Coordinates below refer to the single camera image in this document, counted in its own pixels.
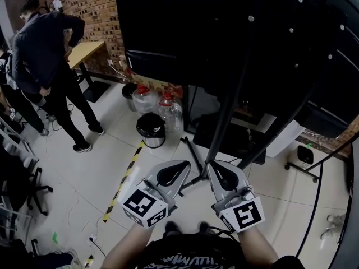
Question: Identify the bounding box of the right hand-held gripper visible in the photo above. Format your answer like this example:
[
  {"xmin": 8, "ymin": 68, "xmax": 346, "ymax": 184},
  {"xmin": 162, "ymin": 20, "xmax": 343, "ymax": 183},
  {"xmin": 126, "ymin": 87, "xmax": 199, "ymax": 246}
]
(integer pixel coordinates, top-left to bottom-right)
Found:
[{"xmin": 206, "ymin": 160, "xmax": 266, "ymax": 234}]

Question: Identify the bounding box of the black office chair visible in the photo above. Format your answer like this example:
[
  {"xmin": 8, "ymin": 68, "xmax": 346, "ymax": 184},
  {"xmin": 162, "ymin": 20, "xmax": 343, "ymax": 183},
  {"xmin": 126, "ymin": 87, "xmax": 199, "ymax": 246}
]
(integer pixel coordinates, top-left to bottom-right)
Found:
[{"xmin": 0, "ymin": 147, "xmax": 54, "ymax": 217}]

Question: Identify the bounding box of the white wall cable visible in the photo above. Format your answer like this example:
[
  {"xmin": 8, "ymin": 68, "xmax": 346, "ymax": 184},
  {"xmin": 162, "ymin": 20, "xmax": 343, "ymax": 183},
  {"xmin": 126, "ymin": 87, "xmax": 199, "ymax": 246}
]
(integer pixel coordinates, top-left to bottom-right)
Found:
[{"xmin": 111, "ymin": 65, "xmax": 132, "ymax": 80}]

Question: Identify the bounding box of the steel trash bin black bag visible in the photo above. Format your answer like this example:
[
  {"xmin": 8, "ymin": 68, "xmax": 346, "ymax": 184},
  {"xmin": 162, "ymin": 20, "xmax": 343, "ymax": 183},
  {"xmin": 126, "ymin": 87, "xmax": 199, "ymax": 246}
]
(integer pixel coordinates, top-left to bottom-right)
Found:
[{"xmin": 136, "ymin": 113, "xmax": 166, "ymax": 149}]

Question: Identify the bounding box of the person's leg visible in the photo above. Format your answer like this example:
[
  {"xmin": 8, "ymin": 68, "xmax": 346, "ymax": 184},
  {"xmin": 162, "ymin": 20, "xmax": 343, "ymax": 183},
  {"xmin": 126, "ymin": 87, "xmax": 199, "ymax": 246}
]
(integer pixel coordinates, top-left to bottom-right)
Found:
[
  {"xmin": 164, "ymin": 220, "xmax": 181, "ymax": 237},
  {"xmin": 198, "ymin": 221, "xmax": 217, "ymax": 235}
]

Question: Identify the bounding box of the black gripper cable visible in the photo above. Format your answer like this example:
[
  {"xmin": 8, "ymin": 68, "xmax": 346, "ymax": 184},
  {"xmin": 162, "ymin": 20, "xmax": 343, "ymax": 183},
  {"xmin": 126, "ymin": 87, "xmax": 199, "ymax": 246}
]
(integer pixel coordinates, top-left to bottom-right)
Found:
[{"xmin": 209, "ymin": 226, "xmax": 242, "ymax": 244}]

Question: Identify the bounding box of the person's right forearm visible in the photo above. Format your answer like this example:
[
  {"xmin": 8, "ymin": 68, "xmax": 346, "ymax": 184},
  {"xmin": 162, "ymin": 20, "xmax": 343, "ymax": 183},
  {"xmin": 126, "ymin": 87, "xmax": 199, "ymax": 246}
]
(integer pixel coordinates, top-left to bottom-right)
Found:
[{"xmin": 237, "ymin": 228, "xmax": 280, "ymax": 269}]

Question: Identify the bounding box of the whiteboard with black frame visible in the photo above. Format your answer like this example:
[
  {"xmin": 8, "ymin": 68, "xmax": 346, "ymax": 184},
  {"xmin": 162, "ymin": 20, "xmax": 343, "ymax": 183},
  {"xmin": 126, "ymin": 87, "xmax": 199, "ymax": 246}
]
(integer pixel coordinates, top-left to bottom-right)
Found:
[{"xmin": 294, "ymin": 138, "xmax": 359, "ymax": 269}]

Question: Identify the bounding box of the wooden table black base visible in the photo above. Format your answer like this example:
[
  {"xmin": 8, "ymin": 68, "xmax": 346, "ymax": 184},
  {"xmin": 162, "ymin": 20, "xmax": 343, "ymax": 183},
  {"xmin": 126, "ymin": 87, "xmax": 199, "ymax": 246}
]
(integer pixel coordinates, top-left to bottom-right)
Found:
[{"xmin": 67, "ymin": 41, "xmax": 111, "ymax": 104}]

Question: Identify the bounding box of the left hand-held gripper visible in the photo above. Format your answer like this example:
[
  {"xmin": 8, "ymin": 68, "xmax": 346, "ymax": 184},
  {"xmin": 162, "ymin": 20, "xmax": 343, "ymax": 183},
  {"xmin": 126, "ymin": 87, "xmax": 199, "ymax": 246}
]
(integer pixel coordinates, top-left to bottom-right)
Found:
[{"xmin": 122, "ymin": 160, "xmax": 192, "ymax": 229}]

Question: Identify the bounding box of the person's left forearm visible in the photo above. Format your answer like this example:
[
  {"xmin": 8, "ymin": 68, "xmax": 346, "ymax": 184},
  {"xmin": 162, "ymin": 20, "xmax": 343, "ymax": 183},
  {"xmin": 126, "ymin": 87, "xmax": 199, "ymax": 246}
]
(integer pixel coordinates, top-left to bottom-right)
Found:
[{"xmin": 100, "ymin": 223, "xmax": 154, "ymax": 269}]

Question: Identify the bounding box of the small bin with black bag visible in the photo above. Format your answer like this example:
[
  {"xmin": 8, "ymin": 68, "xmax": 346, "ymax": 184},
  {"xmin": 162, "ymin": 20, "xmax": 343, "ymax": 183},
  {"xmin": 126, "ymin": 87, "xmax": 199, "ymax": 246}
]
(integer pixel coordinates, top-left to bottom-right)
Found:
[{"xmin": 122, "ymin": 82, "xmax": 139, "ymax": 112}]

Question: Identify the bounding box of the white metal shelf rack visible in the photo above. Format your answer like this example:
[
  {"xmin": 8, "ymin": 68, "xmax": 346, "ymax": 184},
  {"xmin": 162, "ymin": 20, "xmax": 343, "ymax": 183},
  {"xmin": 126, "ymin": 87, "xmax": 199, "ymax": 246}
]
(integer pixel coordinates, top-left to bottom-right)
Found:
[{"xmin": 0, "ymin": 116, "xmax": 40, "ymax": 165}]

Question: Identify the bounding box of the thin black cable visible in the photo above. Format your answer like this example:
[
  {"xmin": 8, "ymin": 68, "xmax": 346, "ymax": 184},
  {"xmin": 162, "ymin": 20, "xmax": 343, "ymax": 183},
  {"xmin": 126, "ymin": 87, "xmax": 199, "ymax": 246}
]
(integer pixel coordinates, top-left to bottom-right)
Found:
[{"xmin": 90, "ymin": 237, "xmax": 107, "ymax": 259}]

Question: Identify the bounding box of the person's left leg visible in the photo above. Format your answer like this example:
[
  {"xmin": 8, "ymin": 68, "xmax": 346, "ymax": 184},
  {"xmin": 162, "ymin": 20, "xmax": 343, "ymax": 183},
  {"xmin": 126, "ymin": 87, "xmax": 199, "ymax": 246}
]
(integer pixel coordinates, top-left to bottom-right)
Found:
[{"xmin": 164, "ymin": 220, "xmax": 181, "ymax": 237}]

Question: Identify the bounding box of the black framed glass cabinet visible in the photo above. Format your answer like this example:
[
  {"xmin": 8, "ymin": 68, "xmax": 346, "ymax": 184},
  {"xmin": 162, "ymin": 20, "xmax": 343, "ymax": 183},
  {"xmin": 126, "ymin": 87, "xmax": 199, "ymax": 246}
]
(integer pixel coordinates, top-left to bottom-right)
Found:
[{"xmin": 182, "ymin": 85, "xmax": 225, "ymax": 136}]

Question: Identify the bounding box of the black stand shelf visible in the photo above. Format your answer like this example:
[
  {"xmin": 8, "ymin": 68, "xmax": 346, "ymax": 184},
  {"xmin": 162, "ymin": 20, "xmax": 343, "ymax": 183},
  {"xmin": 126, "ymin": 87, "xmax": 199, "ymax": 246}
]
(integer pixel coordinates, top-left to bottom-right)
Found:
[{"xmin": 193, "ymin": 113, "xmax": 267, "ymax": 165}]

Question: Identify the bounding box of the person's right leg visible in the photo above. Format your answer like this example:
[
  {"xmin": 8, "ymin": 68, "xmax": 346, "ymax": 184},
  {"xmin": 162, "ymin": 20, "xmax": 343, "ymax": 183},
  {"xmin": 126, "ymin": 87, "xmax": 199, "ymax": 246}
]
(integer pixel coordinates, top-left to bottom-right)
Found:
[{"xmin": 198, "ymin": 221, "xmax": 217, "ymax": 235}]

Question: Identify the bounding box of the printed cardboard box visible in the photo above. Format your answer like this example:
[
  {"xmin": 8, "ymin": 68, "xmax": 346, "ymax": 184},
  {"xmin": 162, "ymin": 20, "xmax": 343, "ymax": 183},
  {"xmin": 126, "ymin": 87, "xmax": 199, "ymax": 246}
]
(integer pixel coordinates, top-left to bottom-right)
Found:
[{"xmin": 125, "ymin": 67, "xmax": 183, "ymax": 95}]

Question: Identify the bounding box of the person's black t-shirt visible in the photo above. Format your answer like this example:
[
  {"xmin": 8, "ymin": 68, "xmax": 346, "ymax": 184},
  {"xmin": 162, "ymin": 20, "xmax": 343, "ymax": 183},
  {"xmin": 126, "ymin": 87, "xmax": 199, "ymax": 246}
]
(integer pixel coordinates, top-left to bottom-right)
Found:
[{"xmin": 137, "ymin": 233, "xmax": 305, "ymax": 269}]

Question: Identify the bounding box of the white water dispenser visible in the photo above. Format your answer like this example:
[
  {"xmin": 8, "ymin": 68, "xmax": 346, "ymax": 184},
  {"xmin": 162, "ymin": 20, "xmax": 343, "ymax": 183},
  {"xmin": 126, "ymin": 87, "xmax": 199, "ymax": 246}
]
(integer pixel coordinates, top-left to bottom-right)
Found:
[{"xmin": 232, "ymin": 112, "xmax": 307, "ymax": 159}]

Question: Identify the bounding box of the clear water jug red cap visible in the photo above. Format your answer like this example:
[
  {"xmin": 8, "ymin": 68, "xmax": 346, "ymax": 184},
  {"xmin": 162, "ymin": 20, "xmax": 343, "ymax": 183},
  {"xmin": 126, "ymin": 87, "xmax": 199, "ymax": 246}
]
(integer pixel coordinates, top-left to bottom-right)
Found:
[
  {"xmin": 132, "ymin": 85, "xmax": 158, "ymax": 114},
  {"xmin": 158, "ymin": 93, "xmax": 184, "ymax": 132}
]

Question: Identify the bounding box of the dark metal TV stand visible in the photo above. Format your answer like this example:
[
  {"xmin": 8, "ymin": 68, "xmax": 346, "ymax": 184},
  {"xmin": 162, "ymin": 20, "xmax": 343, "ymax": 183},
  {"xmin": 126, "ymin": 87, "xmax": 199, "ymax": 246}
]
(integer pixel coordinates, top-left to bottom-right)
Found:
[{"xmin": 179, "ymin": 0, "xmax": 337, "ymax": 199}]

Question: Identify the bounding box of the small black box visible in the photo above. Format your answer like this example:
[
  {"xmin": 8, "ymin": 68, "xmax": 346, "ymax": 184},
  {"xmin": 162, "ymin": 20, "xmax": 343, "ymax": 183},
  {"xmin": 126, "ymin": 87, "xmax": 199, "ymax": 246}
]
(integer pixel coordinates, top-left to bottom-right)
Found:
[{"xmin": 297, "ymin": 145, "xmax": 314, "ymax": 164}]

